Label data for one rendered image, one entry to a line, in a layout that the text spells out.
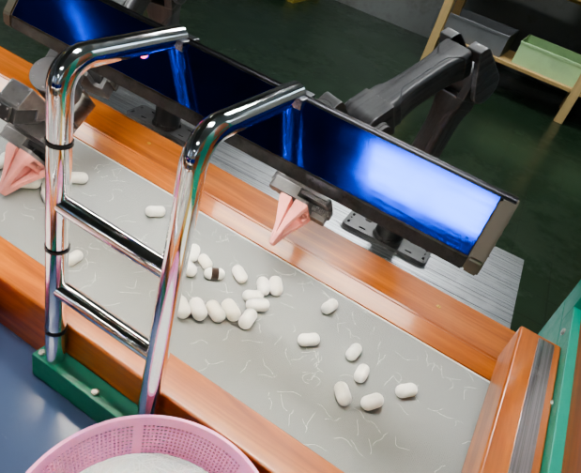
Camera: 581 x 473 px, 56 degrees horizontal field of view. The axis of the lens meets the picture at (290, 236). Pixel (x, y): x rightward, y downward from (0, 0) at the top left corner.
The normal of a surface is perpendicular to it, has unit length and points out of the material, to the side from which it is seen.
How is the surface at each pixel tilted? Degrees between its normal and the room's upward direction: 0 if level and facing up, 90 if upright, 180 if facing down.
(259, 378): 0
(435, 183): 58
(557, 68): 90
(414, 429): 0
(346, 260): 0
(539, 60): 90
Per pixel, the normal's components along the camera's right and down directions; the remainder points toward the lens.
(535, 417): 0.26, -0.77
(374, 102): -0.16, -0.57
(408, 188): -0.27, -0.07
